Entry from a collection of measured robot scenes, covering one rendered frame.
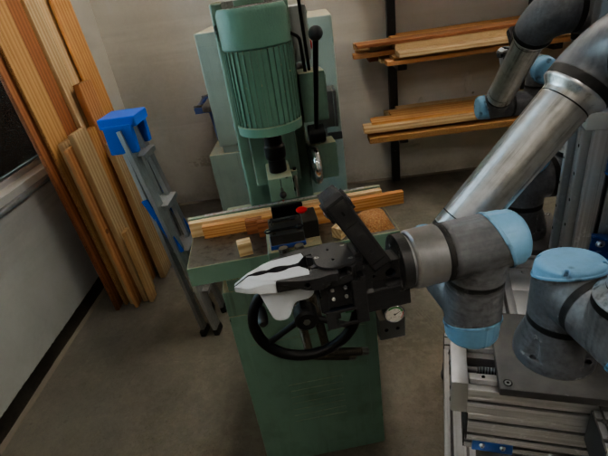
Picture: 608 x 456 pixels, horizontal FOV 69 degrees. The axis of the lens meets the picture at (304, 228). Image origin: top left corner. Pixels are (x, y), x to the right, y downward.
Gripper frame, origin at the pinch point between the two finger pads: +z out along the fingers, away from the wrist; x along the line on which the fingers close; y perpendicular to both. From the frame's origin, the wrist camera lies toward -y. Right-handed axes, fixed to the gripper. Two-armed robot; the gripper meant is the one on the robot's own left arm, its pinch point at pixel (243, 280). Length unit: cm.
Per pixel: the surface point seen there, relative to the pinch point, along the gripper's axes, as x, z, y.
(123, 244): 195, 72, 57
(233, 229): 80, 4, 21
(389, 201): 77, -44, 22
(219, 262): 65, 9, 25
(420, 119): 246, -127, 29
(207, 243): 77, 13, 23
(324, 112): 92, -31, -6
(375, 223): 65, -35, 23
